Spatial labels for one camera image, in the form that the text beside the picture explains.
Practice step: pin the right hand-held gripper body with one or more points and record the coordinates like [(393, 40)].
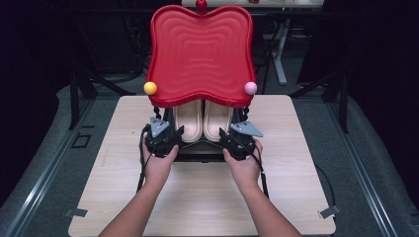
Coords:
[(242, 144)]

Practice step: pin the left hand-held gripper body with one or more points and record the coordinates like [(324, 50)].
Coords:
[(161, 141)]

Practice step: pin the cream clog shoe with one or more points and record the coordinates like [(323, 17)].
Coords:
[(188, 125), (215, 125)]

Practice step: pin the red and black shoe rack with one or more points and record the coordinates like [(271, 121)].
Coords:
[(201, 56)]

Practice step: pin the person's right hand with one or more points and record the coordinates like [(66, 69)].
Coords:
[(247, 173)]

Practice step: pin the person's left hand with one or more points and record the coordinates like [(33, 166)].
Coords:
[(158, 171)]

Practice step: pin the black metal stand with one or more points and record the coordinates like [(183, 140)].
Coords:
[(74, 98), (344, 105)]

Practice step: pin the grey table clamp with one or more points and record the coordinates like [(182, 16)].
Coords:
[(76, 212), (329, 212)]

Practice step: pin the grey metal floor rail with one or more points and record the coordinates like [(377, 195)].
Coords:
[(362, 171), (49, 171)]

